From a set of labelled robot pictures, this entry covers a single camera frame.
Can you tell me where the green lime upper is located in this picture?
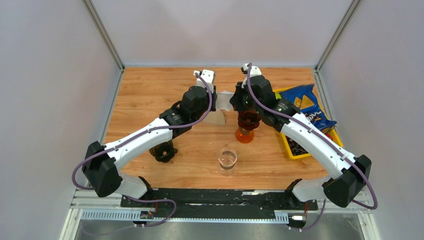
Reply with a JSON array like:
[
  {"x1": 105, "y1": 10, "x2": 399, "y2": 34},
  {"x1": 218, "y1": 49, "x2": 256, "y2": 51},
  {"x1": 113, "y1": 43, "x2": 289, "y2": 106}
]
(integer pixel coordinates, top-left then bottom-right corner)
[{"x1": 275, "y1": 92, "x2": 282, "y2": 100}]

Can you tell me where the dark grape bunch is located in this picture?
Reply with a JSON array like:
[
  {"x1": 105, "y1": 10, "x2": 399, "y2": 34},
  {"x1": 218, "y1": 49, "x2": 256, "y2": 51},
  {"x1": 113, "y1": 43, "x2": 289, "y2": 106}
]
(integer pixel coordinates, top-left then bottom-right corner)
[{"x1": 285, "y1": 136, "x2": 308, "y2": 156}]

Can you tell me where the orange glass carafe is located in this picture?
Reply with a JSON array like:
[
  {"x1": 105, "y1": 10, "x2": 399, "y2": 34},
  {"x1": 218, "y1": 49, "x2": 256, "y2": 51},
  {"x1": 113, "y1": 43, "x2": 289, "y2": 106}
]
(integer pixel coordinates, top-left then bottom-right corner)
[{"x1": 235, "y1": 127, "x2": 255, "y2": 144}]

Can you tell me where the clear glass beaker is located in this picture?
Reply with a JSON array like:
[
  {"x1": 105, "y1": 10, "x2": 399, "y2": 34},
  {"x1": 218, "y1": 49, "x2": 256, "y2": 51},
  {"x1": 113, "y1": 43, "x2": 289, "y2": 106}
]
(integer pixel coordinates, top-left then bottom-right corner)
[{"x1": 215, "y1": 148, "x2": 238, "y2": 177}]

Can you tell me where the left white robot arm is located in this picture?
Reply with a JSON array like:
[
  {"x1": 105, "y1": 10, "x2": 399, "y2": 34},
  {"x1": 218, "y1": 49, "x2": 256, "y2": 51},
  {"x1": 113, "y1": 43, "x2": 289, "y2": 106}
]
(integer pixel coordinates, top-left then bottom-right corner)
[{"x1": 75, "y1": 83, "x2": 217, "y2": 207}]

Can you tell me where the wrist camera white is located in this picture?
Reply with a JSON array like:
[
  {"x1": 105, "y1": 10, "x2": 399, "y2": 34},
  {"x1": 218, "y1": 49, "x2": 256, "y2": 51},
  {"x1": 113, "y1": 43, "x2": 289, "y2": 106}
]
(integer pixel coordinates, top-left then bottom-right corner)
[
  {"x1": 240, "y1": 63, "x2": 263, "y2": 87},
  {"x1": 193, "y1": 69, "x2": 216, "y2": 93}
]

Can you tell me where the white paper coffee filter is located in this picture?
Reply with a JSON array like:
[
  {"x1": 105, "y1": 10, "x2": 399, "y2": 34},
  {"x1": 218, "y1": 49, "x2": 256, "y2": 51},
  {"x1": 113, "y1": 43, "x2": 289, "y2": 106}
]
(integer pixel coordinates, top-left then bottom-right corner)
[{"x1": 215, "y1": 90, "x2": 234, "y2": 111}]

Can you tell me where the aluminium frame post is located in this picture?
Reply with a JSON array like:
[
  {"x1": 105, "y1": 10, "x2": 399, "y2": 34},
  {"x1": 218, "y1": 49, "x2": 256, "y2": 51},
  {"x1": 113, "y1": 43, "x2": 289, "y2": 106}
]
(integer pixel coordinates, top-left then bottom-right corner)
[
  {"x1": 82, "y1": 0, "x2": 125, "y2": 73},
  {"x1": 314, "y1": 0, "x2": 362, "y2": 72}
]

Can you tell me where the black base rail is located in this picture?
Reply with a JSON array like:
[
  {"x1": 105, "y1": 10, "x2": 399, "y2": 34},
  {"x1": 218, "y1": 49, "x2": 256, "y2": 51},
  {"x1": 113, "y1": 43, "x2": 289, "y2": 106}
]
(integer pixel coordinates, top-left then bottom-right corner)
[{"x1": 120, "y1": 188, "x2": 318, "y2": 220}]

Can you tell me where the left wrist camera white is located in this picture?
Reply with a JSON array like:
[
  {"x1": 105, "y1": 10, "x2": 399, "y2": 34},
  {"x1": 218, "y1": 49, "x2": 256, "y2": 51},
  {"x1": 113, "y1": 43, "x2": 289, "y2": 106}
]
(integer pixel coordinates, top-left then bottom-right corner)
[{"x1": 193, "y1": 69, "x2": 216, "y2": 93}]

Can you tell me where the aluminium frame post right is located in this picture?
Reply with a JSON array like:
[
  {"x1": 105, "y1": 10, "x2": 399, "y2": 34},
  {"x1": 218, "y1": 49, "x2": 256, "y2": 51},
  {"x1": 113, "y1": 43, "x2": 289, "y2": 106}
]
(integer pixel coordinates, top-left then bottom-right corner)
[{"x1": 314, "y1": 0, "x2": 362, "y2": 72}]

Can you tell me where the aluminium frame post left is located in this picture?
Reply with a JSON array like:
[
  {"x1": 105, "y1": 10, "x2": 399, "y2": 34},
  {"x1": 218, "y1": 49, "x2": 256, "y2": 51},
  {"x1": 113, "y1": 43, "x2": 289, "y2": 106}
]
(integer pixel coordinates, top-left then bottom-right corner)
[{"x1": 82, "y1": 0, "x2": 125, "y2": 73}]

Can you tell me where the yellow plastic tray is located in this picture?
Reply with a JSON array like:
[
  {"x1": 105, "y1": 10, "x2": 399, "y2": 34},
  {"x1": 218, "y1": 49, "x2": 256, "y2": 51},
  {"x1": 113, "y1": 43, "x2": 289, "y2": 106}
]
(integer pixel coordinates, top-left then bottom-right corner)
[{"x1": 274, "y1": 84, "x2": 344, "y2": 160}]

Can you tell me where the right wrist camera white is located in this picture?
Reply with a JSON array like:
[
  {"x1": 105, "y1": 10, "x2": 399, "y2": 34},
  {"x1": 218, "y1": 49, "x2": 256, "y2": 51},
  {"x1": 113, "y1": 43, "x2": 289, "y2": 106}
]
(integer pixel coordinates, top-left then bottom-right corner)
[{"x1": 240, "y1": 63, "x2": 263, "y2": 87}]

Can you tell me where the blue chips bag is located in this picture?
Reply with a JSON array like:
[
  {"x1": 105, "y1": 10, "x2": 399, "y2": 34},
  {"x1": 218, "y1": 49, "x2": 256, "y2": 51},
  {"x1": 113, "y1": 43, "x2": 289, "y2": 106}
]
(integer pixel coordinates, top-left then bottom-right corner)
[{"x1": 278, "y1": 84, "x2": 337, "y2": 131}]

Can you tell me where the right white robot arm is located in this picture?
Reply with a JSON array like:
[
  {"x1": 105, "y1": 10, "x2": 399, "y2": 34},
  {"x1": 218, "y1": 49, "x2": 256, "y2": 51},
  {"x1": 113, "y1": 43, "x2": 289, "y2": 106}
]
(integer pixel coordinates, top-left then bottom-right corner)
[{"x1": 229, "y1": 75, "x2": 372, "y2": 209}]

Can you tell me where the olive plastic coffee dripper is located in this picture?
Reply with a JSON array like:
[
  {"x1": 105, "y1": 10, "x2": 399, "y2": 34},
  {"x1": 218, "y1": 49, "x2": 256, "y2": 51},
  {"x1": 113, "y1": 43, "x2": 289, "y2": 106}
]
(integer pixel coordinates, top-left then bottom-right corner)
[{"x1": 149, "y1": 140, "x2": 178, "y2": 163}]

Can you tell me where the brown paper coffee filter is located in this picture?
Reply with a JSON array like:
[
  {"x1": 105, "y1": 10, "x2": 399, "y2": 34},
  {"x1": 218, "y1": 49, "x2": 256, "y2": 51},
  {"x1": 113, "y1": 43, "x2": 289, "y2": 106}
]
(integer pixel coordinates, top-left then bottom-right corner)
[{"x1": 202, "y1": 109, "x2": 226, "y2": 126}]

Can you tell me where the brown plastic coffee dripper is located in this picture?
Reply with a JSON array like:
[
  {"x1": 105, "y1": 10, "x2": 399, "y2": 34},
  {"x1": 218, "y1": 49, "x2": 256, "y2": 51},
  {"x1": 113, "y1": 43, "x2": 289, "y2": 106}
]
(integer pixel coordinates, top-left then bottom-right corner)
[{"x1": 237, "y1": 111, "x2": 262, "y2": 131}]

